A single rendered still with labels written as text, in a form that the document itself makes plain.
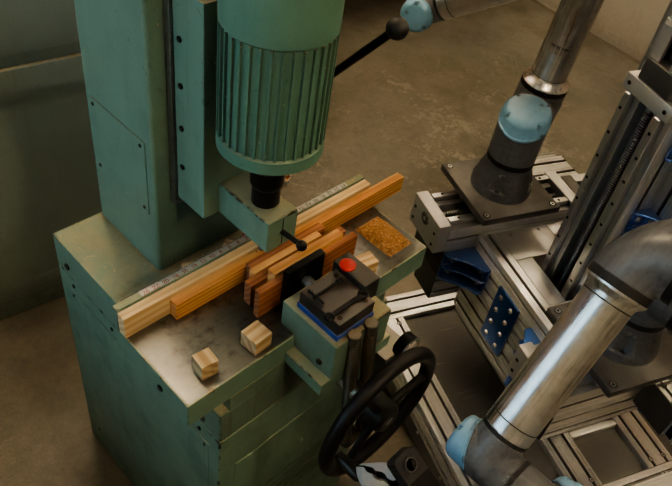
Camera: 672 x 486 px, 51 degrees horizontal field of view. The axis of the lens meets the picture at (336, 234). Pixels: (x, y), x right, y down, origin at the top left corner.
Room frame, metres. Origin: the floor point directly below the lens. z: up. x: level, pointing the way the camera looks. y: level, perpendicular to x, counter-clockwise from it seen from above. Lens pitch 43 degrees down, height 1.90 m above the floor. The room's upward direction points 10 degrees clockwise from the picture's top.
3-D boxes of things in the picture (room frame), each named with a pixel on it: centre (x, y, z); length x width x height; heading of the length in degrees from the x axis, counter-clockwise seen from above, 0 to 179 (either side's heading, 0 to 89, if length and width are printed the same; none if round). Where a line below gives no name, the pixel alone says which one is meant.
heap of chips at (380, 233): (1.08, -0.10, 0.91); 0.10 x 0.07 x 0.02; 51
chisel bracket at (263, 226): (0.94, 0.15, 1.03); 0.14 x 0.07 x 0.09; 51
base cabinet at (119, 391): (1.00, 0.23, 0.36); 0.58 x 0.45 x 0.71; 51
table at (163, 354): (0.87, 0.04, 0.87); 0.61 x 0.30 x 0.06; 141
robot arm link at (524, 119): (1.44, -0.39, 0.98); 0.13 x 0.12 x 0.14; 161
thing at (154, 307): (0.95, 0.14, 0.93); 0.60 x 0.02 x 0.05; 141
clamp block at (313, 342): (0.82, -0.03, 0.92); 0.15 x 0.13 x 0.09; 141
